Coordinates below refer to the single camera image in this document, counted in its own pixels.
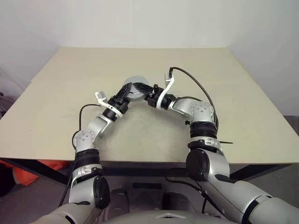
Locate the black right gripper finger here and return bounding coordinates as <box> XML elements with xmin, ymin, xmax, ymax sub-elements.
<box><xmin>133</xmin><ymin>82</ymin><xmax>155</xmax><ymax>98</ymax></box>

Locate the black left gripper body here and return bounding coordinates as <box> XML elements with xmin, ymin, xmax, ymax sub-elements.
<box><xmin>108</xmin><ymin>94</ymin><xmax>129</xmax><ymax>113</ymax></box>

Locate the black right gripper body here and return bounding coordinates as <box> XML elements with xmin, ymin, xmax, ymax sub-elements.
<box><xmin>144</xmin><ymin>84</ymin><xmax>164</xmax><ymax>109</ymax></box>

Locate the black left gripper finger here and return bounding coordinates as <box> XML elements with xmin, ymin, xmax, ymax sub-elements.
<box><xmin>116</xmin><ymin>83</ymin><xmax>134</xmax><ymax>102</ymax></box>

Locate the round silver motor stator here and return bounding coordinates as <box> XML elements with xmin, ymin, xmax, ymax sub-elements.
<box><xmin>122</xmin><ymin>75</ymin><xmax>150</xmax><ymax>102</ymax></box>

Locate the orange object under table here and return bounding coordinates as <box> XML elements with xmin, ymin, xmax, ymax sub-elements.
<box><xmin>0</xmin><ymin>160</ymin><xmax>68</xmax><ymax>187</ymax></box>

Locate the grey robot torso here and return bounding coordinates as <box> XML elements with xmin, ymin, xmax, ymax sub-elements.
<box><xmin>100</xmin><ymin>205</ymin><xmax>225</xmax><ymax>224</ymax></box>

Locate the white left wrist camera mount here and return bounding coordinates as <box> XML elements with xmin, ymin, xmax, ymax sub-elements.
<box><xmin>94</xmin><ymin>91</ymin><xmax>123</xmax><ymax>117</ymax></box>

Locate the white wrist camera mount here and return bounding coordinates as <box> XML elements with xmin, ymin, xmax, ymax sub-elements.
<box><xmin>156</xmin><ymin>71</ymin><xmax>176</xmax><ymax>110</ymax></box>
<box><xmin>94</xmin><ymin>91</ymin><xmax>123</xmax><ymax>117</ymax></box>

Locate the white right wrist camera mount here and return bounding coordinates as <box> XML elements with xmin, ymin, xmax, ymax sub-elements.
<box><xmin>156</xmin><ymin>71</ymin><xmax>176</xmax><ymax>110</ymax></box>

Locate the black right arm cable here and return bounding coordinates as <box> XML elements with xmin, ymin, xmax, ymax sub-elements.
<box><xmin>168</xmin><ymin>67</ymin><xmax>220</xmax><ymax>136</ymax></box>

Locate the black table frame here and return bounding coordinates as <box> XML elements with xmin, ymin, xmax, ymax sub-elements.
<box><xmin>0</xmin><ymin>157</ymin><xmax>299</xmax><ymax>187</ymax></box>

